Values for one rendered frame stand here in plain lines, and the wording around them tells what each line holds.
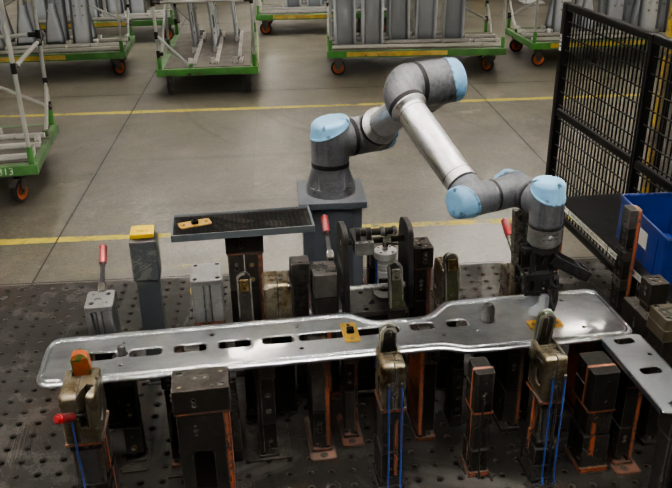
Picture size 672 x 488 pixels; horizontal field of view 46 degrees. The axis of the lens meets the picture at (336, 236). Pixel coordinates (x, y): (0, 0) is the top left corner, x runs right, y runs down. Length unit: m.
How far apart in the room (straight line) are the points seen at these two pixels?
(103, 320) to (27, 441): 0.39
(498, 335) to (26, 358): 1.39
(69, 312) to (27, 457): 0.71
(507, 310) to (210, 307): 0.73
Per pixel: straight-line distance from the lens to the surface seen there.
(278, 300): 1.95
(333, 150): 2.33
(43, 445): 2.17
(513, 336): 1.90
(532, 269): 1.85
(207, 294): 1.93
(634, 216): 2.16
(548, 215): 1.78
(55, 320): 2.69
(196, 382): 1.70
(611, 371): 1.87
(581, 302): 2.08
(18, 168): 5.58
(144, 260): 2.10
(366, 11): 8.70
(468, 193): 1.76
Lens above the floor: 2.00
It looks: 25 degrees down
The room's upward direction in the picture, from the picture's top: 1 degrees counter-clockwise
